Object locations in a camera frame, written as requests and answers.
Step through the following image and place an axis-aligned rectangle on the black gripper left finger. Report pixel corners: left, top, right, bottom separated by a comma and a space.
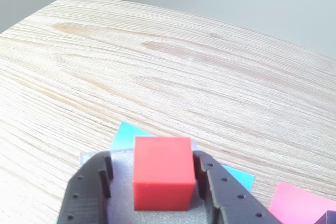
57, 150, 114, 224

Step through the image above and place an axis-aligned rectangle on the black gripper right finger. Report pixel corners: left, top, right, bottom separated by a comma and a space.
193, 150, 284, 224

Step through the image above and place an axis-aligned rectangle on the large grey square block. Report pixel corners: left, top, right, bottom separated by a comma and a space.
79, 140, 211, 224

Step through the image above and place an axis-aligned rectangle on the pink paper sheet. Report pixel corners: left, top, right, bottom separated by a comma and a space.
268, 181, 336, 224

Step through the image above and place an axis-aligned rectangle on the blue paper sheet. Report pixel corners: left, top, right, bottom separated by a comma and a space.
109, 121, 256, 193

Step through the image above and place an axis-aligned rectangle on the small red cube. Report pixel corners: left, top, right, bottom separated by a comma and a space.
133, 136, 197, 212

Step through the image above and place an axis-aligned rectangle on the medium black square block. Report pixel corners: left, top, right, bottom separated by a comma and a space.
313, 210, 336, 224

